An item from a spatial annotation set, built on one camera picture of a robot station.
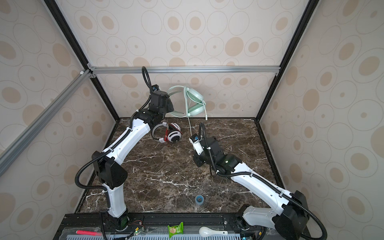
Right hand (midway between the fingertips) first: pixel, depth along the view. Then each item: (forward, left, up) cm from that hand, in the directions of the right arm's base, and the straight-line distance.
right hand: (194, 150), depth 77 cm
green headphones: (+19, -2, +16) cm, 24 cm away
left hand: (+24, +12, +16) cm, 31 cm away
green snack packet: (-32, +10, -18) cm, 38 cm away
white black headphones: (+22, +15, -12) cm, 29 cm away
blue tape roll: (-18, -2, -21) cm, 28 cm away
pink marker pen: (-33, +51, -20) cm, 64 cm away
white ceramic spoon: (-33, -4, -20) cm, 38 cm away
